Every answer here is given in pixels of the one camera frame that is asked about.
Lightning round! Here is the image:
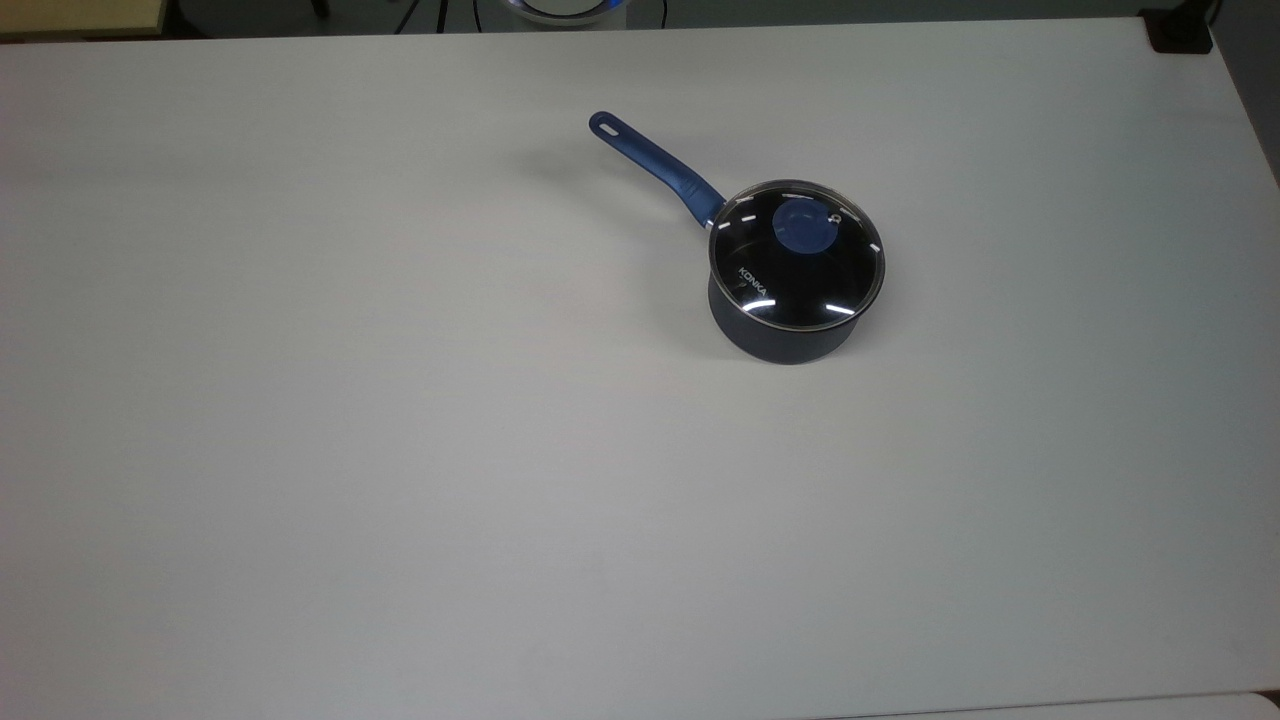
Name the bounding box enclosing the dark saucepan with blue handle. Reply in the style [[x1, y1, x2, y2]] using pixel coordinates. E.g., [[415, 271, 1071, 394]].
[[588, 110, 887, 366]]

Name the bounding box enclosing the glass lid with blue knob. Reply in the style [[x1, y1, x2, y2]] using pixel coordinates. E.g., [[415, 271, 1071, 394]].
[[708, 180, 887, 329]]

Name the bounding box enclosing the light wooden board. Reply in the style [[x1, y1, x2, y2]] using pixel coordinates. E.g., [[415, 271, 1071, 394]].
[[0, 0, 167, 43]]

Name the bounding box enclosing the black clamp block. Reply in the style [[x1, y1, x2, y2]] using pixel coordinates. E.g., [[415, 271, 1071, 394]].
[[1140, 8, 1216, 54]]

